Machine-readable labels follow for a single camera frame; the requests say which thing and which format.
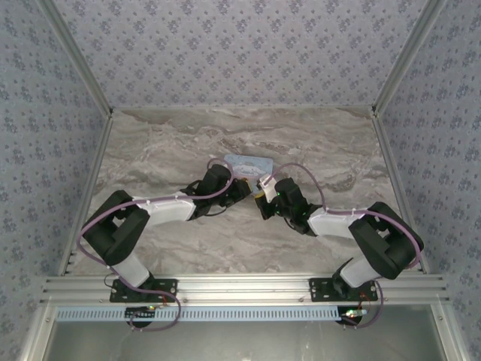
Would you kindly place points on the cartoon dog tin box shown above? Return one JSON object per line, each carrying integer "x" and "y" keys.
{"x": 251, "y": 162}

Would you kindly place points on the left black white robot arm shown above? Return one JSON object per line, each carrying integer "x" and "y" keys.
{"x": 165, "y": 210}

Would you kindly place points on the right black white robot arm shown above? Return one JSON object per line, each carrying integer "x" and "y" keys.
{"x": 330, "y": 223}

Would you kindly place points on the right controller board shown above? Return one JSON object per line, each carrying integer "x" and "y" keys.
{"x": 353, "y": 315}

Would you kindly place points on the controller board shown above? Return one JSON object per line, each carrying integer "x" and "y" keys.
{"x": 140, "y": 314}
{"x": 353, "y": 315}

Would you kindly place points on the grey metal panel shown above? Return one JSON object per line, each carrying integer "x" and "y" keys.
{"x": 240, "y": 342}

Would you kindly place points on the left controller board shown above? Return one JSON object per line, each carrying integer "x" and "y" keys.
{"x": 140, "y": 314}

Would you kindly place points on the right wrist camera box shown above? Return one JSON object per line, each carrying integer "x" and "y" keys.
{"x": 268, "y": 190}

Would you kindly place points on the aluminium front frame rail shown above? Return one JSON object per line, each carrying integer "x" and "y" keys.
{"x": 244, "y": 287}

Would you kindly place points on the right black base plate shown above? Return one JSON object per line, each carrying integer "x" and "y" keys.
{"x": 319, "y": 291}

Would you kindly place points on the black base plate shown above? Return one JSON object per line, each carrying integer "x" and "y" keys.
{"x": 120, "y": 295}
{"x": 319, "y": 291}

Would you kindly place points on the right aluminium side rail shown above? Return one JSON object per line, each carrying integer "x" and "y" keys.
{"x": 398, "y": 188}

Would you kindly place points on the aluminium side rail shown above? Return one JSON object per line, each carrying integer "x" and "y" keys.
{"x": 398, "y": 188}
{"x": 90, "y": 188}

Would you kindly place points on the left aluminium side rail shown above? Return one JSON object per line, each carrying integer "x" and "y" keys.
{"x": 90, "y": 188}

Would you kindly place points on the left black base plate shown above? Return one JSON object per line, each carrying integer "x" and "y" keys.
{"x": 120, "y": 295}

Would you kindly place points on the right aluminium corner post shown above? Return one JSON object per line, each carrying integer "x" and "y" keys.
{"x": 407, "y": 62}

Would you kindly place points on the aluminium corner post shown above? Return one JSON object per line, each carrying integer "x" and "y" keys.
{"x": 407, "y": 62}
{"x": 80, "y": 62}

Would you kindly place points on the left aluminium corner post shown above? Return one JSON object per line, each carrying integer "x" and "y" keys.
{"x": 80, "y": 62}

